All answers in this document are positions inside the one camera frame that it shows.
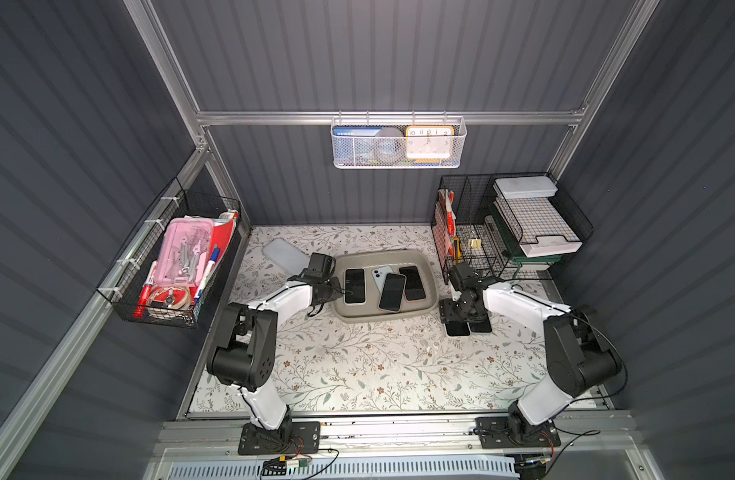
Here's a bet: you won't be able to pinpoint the black phone pink case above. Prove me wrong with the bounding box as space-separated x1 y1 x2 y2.
379 273 405 312
399 266 427 302
469 315 493 334

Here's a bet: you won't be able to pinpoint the beige plastic storage tray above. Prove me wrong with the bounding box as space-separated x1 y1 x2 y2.
332 249 439 324

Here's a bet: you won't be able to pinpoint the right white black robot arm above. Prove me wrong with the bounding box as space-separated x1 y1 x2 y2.
439 263 625 444

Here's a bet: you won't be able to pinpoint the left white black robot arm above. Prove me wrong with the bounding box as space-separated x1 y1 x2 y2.
206 253 344 436

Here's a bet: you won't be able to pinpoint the black phone cream case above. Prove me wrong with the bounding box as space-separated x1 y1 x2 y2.
344 269 366 305

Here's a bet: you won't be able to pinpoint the white flat box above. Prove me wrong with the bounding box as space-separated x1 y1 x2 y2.
493 176 557 200

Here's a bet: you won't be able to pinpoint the blue box in basket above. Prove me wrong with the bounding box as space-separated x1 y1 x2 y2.
331 126 381 169

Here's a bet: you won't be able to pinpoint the grey translucent tray lid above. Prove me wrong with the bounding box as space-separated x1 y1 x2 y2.
262 238 310 275

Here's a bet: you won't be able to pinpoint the yellow utility knife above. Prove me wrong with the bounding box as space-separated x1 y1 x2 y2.
451 237 463 265

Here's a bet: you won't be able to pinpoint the red scissors in organizer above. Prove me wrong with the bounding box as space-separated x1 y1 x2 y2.
439 189 457 239

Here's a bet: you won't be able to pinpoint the white grid notebook stack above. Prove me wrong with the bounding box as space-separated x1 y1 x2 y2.
495 197 583 257

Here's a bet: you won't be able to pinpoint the blue white marker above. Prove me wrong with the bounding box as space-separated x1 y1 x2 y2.
194 244 220 303

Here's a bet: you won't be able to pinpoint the red folder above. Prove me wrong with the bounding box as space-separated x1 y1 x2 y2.
177 210 237 268

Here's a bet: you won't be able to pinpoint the pink plastic tool case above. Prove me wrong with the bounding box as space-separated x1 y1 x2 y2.
154 217 214 287

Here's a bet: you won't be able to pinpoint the grey tape roll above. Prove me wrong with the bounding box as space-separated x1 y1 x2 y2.
373 127 405 165

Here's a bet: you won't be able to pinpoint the red tape dispenser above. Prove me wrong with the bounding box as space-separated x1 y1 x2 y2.
146 286 192 310

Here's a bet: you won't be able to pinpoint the yellow white alarm clock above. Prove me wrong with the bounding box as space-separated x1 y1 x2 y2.
405 125 455 161

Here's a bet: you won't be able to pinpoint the small circuit board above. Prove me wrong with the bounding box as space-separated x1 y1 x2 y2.
259 456 311 477

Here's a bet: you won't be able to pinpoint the black wire desk organizer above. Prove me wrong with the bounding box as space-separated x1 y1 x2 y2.
431 172 593 280

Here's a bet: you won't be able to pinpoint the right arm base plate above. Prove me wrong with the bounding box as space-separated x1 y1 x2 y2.
473 416 561 449

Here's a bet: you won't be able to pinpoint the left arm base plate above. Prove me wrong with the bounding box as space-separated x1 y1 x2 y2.
237 422 321 456

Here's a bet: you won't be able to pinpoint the black wire side basket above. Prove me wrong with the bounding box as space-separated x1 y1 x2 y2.
97 181 242 328

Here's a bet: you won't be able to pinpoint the white wire wall basket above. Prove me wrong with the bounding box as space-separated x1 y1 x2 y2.
330 114 467 169

